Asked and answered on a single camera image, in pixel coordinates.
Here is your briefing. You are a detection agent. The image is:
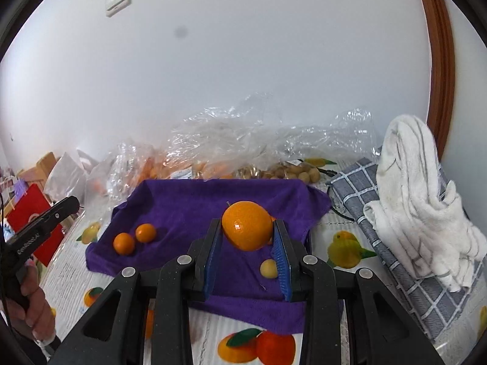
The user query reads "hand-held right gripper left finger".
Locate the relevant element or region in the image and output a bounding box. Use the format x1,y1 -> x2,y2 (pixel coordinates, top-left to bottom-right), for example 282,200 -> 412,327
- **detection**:
47,218 -> 223,365

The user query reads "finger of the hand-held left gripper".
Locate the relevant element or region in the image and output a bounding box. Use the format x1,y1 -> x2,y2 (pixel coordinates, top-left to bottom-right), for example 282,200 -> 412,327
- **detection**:
41,196 -> 81,233

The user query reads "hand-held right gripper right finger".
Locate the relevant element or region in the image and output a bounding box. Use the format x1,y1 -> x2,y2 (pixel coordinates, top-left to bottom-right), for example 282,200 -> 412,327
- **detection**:
271,218 -> 446,365

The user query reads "small yellow fruit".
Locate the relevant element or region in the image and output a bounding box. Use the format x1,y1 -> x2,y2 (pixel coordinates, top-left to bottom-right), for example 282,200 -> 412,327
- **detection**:
260,259 -> 279,279

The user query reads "medium orange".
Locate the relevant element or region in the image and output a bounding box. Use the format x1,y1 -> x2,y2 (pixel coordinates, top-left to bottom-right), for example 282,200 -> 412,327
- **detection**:
221,200 -> 274,252

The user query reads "person's left hand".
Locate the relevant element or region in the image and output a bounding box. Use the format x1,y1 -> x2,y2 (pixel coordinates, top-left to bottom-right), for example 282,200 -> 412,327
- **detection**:
20,263 -> 56,346

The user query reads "red paper bag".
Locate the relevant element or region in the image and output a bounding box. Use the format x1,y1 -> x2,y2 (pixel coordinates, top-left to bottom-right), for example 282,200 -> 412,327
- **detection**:
5,183 -> 65,267

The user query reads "white plastic bag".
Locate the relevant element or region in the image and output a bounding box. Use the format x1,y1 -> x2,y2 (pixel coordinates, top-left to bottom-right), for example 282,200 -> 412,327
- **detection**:
44,150 -> 100,206

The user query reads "clear plastic bag of oranges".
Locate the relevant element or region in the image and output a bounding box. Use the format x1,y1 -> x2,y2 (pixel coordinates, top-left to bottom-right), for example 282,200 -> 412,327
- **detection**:
84,142 -> 166,208

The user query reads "purple towel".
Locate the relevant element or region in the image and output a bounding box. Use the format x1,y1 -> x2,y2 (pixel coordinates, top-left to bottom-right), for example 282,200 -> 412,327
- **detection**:
85,178 -> 332,335

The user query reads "pile of brown longans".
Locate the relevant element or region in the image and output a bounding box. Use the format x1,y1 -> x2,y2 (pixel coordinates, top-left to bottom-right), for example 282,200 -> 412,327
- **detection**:
236,160 -> 332,181

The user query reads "pile of small orange kumquats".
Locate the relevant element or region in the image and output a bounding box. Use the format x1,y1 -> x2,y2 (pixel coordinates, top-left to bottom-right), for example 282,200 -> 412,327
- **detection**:
137,156 -> 238,181

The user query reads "grey checked cloth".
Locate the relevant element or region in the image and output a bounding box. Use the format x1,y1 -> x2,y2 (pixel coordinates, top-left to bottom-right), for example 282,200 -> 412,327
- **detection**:
327,146 -> 487,341

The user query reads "crumpled clear plastic bag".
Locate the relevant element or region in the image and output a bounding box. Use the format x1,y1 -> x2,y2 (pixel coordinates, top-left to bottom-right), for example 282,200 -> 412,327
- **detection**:
163,91 -> 377,183

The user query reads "white striped towel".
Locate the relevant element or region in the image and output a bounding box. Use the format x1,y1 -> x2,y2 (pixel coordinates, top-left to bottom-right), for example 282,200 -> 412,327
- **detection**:
363,114 -> 487,293

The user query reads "black cable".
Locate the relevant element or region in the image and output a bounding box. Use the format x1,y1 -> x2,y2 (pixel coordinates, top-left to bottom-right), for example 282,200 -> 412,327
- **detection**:
312,165 -> 360,222

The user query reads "brown wooden door frame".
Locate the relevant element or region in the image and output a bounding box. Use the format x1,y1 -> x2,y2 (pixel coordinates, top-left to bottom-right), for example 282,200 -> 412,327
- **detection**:
413,0 -> 456,160

